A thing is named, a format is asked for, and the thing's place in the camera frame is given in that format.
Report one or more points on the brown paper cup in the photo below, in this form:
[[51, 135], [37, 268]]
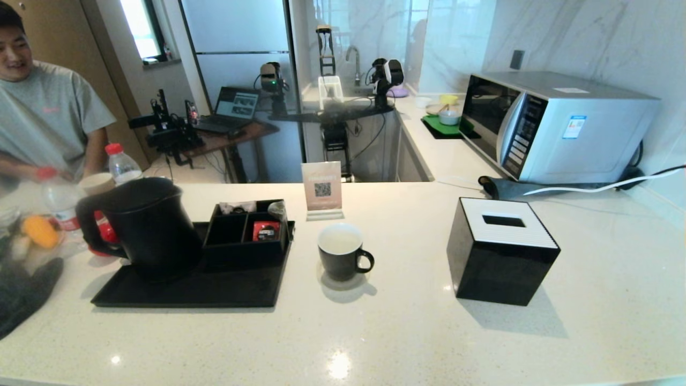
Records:
[[96, 183]]

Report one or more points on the purple plate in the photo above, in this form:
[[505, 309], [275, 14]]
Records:
[[399, 92]]

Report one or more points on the black compartment organizer box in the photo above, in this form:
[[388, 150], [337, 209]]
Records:
[[230, 231]]

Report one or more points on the black tissue box white lid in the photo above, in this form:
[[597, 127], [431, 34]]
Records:
[[498, 268]]

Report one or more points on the dark fabric bag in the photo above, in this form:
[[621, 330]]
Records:
[[21, 300]]

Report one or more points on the bright window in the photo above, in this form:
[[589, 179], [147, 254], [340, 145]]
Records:
[[140, 27]]

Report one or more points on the orange toy corn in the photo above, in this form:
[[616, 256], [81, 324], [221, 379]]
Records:
[[40, 231]]

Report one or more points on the black ladder-shaped frame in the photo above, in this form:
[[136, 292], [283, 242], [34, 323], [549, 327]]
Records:
[[323, 29]]

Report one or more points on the white wrapped packet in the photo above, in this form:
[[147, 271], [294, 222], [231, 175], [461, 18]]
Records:
[[238, 207]]

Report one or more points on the white bowl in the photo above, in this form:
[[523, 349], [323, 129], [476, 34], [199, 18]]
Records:
[[423, 101]]

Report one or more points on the green mat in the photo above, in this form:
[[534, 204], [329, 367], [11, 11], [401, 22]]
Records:
[[437, 126]]

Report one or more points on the red packaged item with label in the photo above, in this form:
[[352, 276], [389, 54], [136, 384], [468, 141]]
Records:
[[266, 231]]

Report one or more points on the white dish rack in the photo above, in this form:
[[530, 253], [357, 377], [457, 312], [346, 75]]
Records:
[[332, 80]]

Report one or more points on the grey wall socket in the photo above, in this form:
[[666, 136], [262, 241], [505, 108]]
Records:
[[517, 60]]

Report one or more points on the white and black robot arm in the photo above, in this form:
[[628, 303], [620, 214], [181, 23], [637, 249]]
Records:
[[388, 72]]

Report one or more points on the QR code sign stand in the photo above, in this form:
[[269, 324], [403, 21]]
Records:
[[321, 185]]

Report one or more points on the yellow bowl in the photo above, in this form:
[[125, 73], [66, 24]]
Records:
[[449, 99]]

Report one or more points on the black electric kettle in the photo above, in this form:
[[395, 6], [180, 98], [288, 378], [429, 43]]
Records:
[[155, 230]]

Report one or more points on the black robot stand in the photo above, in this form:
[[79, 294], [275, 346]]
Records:
[[332, 113]]

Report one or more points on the red toy apple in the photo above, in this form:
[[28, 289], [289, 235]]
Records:
[[107, 233]]

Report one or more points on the metal faucet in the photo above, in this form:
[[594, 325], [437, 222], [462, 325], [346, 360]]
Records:
[[358, 67]]

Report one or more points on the black mug white inside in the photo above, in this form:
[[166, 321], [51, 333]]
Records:
[[340, 262]]

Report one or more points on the grey bowl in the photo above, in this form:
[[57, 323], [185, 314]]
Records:
[[449, 118]]

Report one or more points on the open laptop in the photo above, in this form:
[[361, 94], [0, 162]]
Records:
[[236, 104]]

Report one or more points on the beige plate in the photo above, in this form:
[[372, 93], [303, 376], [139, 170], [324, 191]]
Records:
[[433, 109]]

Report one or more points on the grey refrigerator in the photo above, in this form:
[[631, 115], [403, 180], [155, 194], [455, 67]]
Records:
[[236, 32]]

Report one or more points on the clear water bottle red cap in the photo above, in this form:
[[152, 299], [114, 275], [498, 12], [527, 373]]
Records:
[[59, 203], [123, 169]]

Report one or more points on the person in grey t-shirt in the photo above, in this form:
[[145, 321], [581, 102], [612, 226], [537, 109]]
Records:
[[48, 118]]

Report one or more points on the silver microwave oven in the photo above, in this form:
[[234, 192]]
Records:
[[589, 134]]

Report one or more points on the black serving tray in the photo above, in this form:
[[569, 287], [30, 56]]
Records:
[[214, 287]]

